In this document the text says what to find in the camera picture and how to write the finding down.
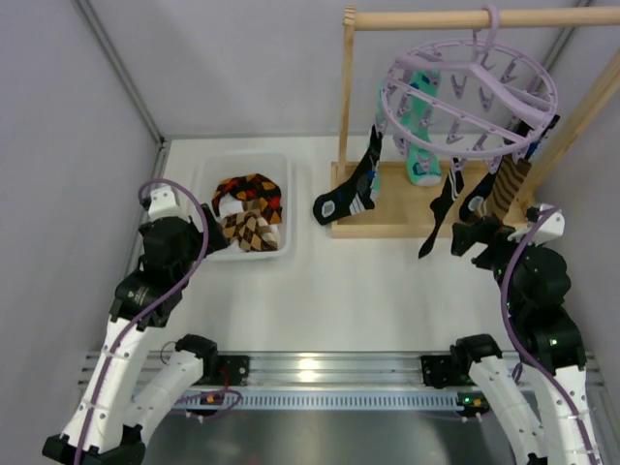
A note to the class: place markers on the wooden hanger rack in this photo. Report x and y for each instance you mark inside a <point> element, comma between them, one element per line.
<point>402,209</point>

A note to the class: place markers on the black blue sport sock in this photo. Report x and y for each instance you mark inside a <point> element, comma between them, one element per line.
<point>359,192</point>

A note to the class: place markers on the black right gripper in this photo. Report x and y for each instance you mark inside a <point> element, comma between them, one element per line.
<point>482,237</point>

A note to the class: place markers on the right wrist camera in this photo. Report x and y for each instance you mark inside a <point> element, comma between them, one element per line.
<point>551,220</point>

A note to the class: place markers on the lilac round clip hanger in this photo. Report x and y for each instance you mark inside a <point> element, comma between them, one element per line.
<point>493,100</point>

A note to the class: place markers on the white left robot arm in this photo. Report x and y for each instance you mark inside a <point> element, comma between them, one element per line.
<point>114,421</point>

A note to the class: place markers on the black blue sock right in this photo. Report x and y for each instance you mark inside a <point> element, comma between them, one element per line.
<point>473,206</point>

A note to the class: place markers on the orange argyle socks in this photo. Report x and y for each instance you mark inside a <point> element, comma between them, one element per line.
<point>249,210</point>

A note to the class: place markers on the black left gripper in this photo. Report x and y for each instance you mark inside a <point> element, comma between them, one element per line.
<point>198,232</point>

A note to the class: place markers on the black white striped sock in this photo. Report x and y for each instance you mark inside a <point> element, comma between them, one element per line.
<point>441,206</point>

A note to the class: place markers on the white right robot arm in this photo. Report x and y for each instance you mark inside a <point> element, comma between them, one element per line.
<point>533,282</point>

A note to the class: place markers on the brown striped sock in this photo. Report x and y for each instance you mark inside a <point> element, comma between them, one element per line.
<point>508,180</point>

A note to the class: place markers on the green sock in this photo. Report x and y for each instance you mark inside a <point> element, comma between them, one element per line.
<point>422,166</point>

